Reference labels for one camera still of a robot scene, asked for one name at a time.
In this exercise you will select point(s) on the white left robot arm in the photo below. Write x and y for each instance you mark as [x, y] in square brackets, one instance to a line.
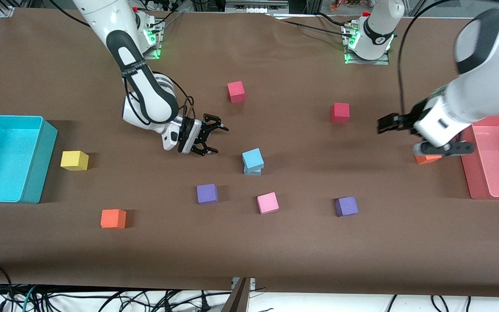
[492, 86]

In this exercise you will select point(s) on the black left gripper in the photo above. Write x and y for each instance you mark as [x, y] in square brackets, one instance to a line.
[406, 119]

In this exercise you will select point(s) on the brown table cover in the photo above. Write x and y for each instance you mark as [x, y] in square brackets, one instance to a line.
[275, 251]

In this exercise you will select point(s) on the light blue foam block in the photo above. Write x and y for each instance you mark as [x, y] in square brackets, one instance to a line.
[251, 172]
[253, 158]

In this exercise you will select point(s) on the aluminium frame profile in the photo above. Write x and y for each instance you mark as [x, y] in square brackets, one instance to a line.
[6, 9]

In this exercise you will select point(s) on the yellow foam block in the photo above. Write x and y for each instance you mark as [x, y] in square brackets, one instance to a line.
[74, 159]

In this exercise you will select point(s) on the purple foam block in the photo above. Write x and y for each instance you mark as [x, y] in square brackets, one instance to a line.
[206, 193]
[345, 206]

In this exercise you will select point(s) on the pink foam block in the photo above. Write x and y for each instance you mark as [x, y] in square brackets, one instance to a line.
[267, 203]

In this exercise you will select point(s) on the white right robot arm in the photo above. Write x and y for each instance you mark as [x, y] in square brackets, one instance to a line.
[102, 17]

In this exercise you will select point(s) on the red foam block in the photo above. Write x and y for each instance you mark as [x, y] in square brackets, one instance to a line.
[339, 112]
[236, 91]

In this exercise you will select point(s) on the silver metal bracket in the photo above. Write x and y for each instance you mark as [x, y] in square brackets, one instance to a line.
[253, 282]

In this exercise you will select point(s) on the grey metal box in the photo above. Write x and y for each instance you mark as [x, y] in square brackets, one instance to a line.
[256, 6]

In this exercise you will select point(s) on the orange foam block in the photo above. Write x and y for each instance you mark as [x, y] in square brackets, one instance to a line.
[427, 159]
[112, 218]

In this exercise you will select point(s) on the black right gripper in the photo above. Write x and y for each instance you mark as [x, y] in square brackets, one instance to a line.
[200, 138]

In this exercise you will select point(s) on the dark metal post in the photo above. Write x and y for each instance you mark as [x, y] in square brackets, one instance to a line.
[236, 301]

